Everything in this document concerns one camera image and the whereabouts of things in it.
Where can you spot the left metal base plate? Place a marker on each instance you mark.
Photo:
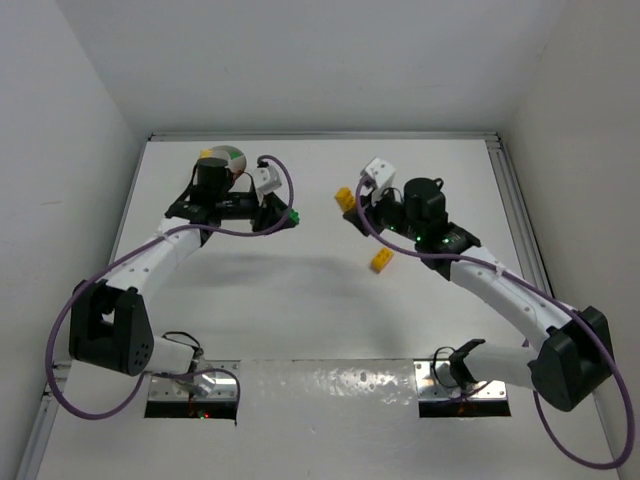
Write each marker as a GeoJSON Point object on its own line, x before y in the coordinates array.
{"type": "Point", "coordinates": [210, 381]}

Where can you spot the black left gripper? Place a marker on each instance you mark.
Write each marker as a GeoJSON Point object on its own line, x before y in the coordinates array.
{"type": "Point", "coordinates": [261, 212]}

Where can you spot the aluminium frame rail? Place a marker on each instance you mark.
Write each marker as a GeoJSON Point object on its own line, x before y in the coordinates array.
{"type": "Point", "coordinates": [527, 249]}
{"type": "Point", "coordinates": [323, 135]}

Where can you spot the white round divided container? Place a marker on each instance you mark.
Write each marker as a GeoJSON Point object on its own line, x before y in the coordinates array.
{"type": "Point", "coordinates": [224, 152]}

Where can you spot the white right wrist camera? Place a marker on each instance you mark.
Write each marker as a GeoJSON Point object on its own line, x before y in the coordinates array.
{"type": "Point", "coordinates": [379, 175]}

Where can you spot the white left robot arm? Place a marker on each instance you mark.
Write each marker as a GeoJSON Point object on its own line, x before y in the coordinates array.
{"type": "Point", "coordinates": [109, 320]}

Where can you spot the aluminium frame rail back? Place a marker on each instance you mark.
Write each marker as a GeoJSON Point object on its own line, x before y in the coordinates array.
{"type": "Point", "coordinates": [323, 135]}

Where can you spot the metal base plate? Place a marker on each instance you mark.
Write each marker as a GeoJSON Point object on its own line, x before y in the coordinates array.
{"type": "Point", "coordinates": [210, 381]}
{"type": "Point", "coordinates": [436, 384]}

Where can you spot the green square lego brick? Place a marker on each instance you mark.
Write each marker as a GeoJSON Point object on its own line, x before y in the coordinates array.
{"type": "Point", "coordinates": [293, 219]}

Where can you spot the yellow long lego brick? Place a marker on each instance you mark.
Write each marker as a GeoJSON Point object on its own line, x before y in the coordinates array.
{"type": "Point", "coordinates": [381, 260]}

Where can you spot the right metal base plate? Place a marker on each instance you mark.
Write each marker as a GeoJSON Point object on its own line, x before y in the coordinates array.
{"type": "Point", "coordinates": [436, 384]}

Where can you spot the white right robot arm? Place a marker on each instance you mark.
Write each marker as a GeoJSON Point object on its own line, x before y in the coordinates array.
{"type": "Point", "coordinates": [569, 352]}

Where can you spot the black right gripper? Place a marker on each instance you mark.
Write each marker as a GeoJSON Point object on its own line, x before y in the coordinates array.
{"type": "Point", "coordinates": [368, 215]}

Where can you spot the aluminium frame rail right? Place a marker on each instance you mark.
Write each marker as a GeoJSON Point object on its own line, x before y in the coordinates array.
{"type": "Point", "coordinates": [527, 249]}

